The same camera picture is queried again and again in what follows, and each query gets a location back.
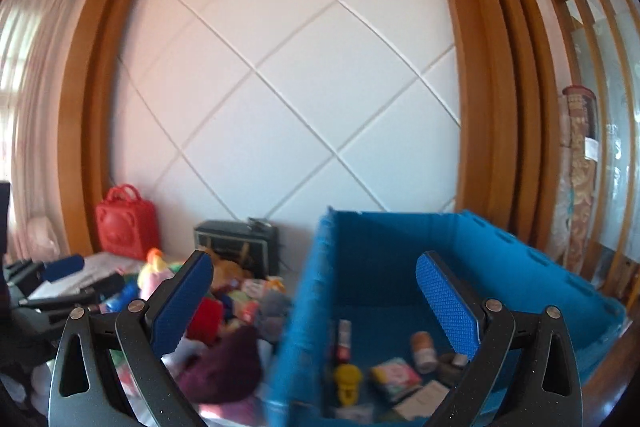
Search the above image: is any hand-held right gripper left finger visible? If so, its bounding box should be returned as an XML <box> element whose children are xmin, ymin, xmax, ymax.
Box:
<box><xmin>48</xmin><ymin>249</ymin><xmax>216</xmax><ymax>427</ymax></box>

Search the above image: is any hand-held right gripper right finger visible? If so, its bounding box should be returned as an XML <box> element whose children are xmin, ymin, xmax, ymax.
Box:
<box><xmin>415</xmin><ymin>250</ymin><xmax>583</xmax><ymax>427</ymax></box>

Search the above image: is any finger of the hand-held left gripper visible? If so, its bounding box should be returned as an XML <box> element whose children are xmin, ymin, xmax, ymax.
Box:
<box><xmin>5</xmin><ymin>255</ymin><xmax>86</xmax><ymax>290</ymax></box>
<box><xmin>20</xmin><ymin>274</ymin><xmax>126</xmax><ymax>308</ymax></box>

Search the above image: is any blue plastic crate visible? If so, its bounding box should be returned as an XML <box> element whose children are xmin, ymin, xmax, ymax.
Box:
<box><xmin>265</xmin><ymin>207</ymin><xmax>628</xmax><ymax>427</ymax></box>

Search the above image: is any pink teal sanitary pad pack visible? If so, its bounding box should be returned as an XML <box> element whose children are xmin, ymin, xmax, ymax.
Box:
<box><xmin>371</xmin><ymin>357</ymin><xmax>424</xmax><ymax>404</ymax></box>

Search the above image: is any green white carton box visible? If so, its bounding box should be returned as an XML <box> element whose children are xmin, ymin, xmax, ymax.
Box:
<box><xmin>392</xmin><ymin>379</ymin><xmax>451</xmax><ymax>421</ymax></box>

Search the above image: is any yellow duck plush toy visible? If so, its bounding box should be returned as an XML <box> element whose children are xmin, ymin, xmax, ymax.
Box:
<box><xmin>137</xmin><ymin>248</ymin><xmax>177</xmax><ymax>300</ymax></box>

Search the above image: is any brown teddy bear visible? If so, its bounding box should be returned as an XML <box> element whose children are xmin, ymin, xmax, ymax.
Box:
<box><xmin>207</xmin><ymin>249</ymin><xmax>253</xmax><ymax>290</ymax></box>

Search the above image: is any small orange-capped bottle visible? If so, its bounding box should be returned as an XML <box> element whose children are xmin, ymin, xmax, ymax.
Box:
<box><xmin>411</xmin><ymin>331</ymin><xmax>437</xmax><ymax>374</ymax></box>

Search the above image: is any red plastic bag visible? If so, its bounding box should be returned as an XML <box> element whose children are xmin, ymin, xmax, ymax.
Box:
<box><xmin>96</xmin><ymin>184</ymin><xmax>160</xmax><ymax>264</ymax></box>

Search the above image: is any dark jar with white lid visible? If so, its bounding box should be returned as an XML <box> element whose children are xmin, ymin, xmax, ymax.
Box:
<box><xmin>439</xmin><ymin>352</ymin><xmax>471</xmax><ymax>385</ymax></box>

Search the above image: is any black metal box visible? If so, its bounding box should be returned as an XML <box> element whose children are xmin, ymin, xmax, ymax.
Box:
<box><xmin>194</xmin><ymin>217</ymin><xmax>281</xmax><ymax>280</ymax></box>

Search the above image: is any dark maroon plush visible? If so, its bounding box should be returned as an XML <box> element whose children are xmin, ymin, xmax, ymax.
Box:
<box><xmin>177</xmin><ymin>326</ymin><xmax>264</xmax><ymax>405</ymax></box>

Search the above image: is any grey plush toy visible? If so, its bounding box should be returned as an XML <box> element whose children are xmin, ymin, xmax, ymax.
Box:
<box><xmin>256</xmin><ymin>288</ymin><xmax>293</xmax><ymax>333</ymax></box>

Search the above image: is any red white tube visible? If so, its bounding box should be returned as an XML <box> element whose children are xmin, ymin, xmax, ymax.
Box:
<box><xmin>333</xmin><ymin>319</ymin><xmax>354</xmax><ymax>366</ymax></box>

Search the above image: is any yellow plastic toy clip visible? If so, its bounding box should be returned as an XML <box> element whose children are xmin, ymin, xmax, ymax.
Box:
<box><xmin>332</xmin><ymin>363</ymin><xmax>364</xmax><ymax>408</ymax></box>

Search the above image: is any sheer pink curtain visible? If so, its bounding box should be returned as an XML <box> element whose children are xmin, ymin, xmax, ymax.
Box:
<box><xmin>0</xmin><ymin>0</ymin><xmax>81</xmax><ymax>264</ymax></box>

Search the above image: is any rolled patterned carpet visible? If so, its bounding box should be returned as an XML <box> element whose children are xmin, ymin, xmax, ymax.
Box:
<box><xmin>560</xmin><ymin>84</ymin><xmax>601</xmax><ymax>279</ymax></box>

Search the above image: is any wooden glass partition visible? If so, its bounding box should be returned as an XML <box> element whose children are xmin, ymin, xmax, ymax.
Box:
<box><xmin>542</xmin><ymin>0</ymin><xmax>640</xmax><ymax>304</ymax></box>

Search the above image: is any wooden wall frame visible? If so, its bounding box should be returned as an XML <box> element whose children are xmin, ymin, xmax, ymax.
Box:
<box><xmin>59</xmin><ymin>0</ymin><xmax>558</xmax><ymax>260</ymax></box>

